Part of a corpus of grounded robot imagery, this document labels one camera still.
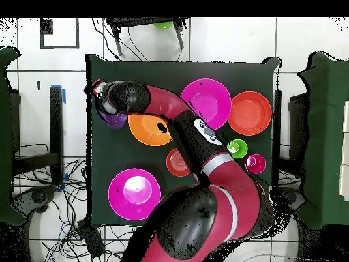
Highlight purple bowl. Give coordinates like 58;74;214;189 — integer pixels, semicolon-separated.
98;108;129;130

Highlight blue tape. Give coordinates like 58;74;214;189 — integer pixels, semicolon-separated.
50;84;67;104

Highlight dark green tablecloth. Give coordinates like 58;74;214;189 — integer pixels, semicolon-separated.
85;53;282;229

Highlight orange bowl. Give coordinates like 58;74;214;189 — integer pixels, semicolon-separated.
127;113;174;147

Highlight black stool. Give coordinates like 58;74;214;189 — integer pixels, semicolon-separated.
104;17;189;57

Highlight lime green bowl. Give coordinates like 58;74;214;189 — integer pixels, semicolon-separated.
153;20;174;29

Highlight green cloth side table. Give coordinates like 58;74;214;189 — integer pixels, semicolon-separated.
0;46;25;226
296;51;349;230

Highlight small red bowl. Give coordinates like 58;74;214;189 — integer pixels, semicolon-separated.
166;147;192;177

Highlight pink bowl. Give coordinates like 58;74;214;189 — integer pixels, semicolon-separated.
108;167;162;221
181;78;232;131

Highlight black office chair base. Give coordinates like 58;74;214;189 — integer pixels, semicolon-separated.
279;186;307;216
12;185;58;216

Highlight green cup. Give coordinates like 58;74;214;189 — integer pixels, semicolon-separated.
226;139;248;160

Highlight black power strip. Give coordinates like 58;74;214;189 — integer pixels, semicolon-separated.
76;218;106;259

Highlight shallow red-orange bowl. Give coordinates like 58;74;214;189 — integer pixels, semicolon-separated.
227;91;273;136

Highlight red cup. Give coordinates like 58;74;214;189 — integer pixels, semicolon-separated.
244;154;267;175

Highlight white boxes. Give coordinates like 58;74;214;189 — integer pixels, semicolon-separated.
338;100;349;201

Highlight black cable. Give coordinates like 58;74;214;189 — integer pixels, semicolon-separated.
91;17;121;61

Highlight black table frame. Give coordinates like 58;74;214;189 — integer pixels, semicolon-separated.
12;86;64;186
273;89;282;189

